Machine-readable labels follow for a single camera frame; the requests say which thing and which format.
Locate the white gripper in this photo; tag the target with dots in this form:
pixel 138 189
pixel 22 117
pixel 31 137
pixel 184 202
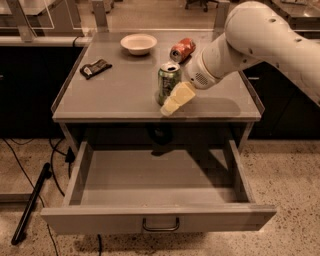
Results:
pixel 197 74

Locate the green soda can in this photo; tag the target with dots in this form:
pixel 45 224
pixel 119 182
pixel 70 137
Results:
pixel 169 75

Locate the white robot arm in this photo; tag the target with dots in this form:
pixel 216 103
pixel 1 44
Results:
pixel 253 33

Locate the orange soda can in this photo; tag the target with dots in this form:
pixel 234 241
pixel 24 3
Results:
pixel 181 50

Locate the open grey top drawer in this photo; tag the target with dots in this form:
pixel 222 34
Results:
pixel 112 191

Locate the white paper bowl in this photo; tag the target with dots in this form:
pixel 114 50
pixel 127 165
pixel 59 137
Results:
pixel 138 44

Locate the grey cabinet table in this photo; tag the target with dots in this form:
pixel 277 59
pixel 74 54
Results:
pixel 127 91

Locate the dark snack bag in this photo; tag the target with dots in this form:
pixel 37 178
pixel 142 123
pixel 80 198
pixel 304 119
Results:
pixel 93 69

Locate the black rod on floor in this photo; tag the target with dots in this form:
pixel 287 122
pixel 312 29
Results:
pixel 19 232

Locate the metal drawer handle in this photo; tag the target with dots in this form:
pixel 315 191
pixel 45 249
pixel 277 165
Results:
pixel 157 225

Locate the white horizontal rail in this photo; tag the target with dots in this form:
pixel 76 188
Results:
pixel 13 41

